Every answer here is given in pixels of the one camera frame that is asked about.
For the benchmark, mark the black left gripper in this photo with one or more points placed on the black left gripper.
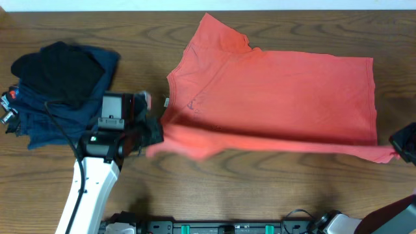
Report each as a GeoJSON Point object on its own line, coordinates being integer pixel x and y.
{"type": "Point", "coordinates": [156, 128]}

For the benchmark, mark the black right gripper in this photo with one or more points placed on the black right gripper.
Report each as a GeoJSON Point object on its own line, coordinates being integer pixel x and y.
{"type": "Point", "coordinates": [400, 140]}

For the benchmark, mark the red t-shirt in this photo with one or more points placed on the red t-shirt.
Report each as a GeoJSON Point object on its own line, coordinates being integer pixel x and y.
{"type": "Point", "coordinates": [225, 94]}

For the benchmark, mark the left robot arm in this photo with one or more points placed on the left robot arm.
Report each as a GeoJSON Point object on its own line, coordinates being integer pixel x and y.
{"type": "Point", "coordinates": [123, 126]}

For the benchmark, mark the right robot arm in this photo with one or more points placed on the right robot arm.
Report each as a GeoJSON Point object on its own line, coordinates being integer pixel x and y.
{"type": "Point", "coordinates": [396, 218]}

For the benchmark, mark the black folded garment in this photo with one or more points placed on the black folded garment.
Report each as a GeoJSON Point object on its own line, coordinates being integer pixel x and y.
{"type": "Point", "coordinates": [60, 72]}

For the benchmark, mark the navy blue folded garment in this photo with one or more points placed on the navy blue folded garment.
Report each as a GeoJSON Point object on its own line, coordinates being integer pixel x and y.
{"type": "Point", "coordinates": [46, 120]}

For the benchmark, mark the dark garment with printed graphics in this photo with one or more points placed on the dark garment with printed graphics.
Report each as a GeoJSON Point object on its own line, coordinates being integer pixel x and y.
{"type": "Point", "coordinates": [11, 117]}

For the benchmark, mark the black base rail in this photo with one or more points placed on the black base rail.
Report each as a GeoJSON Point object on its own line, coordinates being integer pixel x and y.
{"type": "Point", "coordinates": [128, 223]}

